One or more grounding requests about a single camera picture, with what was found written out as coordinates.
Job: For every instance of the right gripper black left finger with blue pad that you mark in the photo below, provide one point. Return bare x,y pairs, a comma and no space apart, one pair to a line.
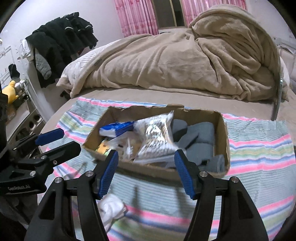
53,218

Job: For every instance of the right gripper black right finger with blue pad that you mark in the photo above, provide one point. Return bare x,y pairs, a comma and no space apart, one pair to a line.
239,217

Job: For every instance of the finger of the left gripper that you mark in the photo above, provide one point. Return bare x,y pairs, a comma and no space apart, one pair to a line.
30,142
61,154

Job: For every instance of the capybara print tissue pack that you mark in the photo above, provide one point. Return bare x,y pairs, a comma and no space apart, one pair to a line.
104,148

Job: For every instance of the white socks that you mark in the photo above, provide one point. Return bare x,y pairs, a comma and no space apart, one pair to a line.
110,208

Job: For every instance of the blue tissue pack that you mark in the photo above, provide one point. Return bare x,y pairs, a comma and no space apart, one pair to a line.
116,129

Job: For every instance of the grey knitted gloves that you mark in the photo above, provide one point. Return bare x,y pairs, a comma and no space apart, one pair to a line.
198,141

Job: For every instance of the cotton swab bag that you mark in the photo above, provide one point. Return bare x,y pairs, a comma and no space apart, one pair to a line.
157,139

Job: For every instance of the grey shelf unit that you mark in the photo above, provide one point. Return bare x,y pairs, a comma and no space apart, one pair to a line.
23,117

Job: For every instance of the yellow plush toy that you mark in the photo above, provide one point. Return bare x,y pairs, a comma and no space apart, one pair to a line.
10,92

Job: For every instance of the striped pastel towel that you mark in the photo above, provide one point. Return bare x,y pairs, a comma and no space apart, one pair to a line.
261,156

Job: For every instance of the white quilt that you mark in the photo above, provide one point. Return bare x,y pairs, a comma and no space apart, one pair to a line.
72,70

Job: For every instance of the brown cardboard box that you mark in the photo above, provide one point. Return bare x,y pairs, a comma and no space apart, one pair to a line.
134,113

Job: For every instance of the black clothes pile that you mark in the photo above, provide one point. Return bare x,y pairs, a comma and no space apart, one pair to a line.
56,42

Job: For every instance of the pink curtain left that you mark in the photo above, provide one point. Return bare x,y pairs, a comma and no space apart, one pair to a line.
136,17

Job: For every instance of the pink curtain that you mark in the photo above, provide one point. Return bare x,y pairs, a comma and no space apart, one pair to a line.
192,8
136,17

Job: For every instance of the beige fleece blanket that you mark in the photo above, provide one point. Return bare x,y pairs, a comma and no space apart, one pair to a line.
223,53

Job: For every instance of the pink curtain right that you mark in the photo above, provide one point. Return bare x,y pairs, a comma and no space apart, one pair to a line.
192,8

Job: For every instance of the metal bed rail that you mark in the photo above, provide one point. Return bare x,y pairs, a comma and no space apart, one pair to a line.
277,101

